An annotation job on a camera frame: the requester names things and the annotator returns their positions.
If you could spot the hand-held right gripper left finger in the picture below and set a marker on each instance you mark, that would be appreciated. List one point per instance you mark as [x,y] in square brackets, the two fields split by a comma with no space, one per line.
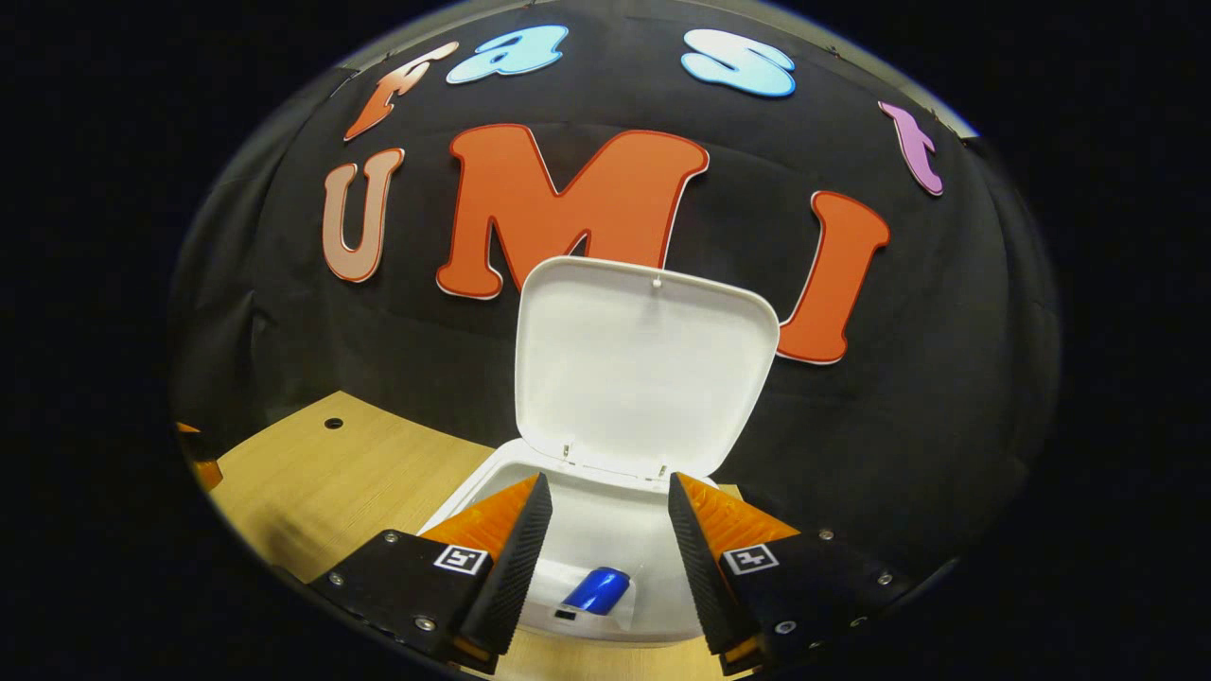
[516,577]

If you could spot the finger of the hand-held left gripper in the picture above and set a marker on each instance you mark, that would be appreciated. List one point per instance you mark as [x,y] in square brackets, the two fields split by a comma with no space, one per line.
[208,473]
[187,429]

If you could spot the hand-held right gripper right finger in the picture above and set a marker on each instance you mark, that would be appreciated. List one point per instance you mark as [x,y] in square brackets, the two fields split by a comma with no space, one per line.
[705,577]

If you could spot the blue pop can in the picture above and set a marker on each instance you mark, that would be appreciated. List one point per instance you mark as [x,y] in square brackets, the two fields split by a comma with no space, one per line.
[598,590]

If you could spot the white desktop garbage bin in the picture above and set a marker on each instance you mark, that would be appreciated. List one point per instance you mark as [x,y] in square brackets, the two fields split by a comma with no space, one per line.
[643,369]

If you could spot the wooden desktop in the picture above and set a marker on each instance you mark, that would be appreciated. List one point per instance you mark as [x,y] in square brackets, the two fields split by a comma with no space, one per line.
[331,482]

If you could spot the black backdrop cloth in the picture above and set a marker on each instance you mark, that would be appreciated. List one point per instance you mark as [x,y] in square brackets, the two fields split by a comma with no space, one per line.
[899,426]

